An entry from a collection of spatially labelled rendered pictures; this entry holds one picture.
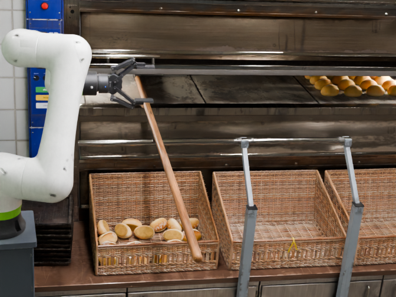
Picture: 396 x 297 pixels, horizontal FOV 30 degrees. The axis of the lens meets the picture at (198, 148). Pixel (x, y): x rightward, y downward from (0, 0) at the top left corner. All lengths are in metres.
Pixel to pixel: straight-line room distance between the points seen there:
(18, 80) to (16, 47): 1.06
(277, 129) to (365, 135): 0.47
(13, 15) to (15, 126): 0.52
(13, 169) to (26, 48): 0.38
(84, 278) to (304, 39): 1.49
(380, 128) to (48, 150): 2.09
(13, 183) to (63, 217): 1.09
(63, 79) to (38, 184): 0.33
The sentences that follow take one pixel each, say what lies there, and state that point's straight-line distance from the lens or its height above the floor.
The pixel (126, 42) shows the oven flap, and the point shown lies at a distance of 3.37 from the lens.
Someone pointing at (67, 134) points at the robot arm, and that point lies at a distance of 2.29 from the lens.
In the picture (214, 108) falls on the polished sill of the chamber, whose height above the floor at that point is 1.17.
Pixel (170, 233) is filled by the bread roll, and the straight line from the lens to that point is 3.52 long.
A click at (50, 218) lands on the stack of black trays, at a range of 3.34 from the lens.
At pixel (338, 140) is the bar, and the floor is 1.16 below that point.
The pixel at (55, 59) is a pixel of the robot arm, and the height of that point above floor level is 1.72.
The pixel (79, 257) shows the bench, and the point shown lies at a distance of 3.44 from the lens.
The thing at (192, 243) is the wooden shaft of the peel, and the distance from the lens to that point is 2.37.
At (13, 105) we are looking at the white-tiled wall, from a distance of 3.47.
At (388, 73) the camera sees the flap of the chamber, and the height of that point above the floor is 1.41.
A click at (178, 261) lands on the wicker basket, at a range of 3.33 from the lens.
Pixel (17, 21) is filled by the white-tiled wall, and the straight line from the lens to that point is 3.35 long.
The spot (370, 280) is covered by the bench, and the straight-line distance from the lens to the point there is 3.61.
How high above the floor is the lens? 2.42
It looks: 24 degrees down
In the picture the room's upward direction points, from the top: 4 degrees clockwise
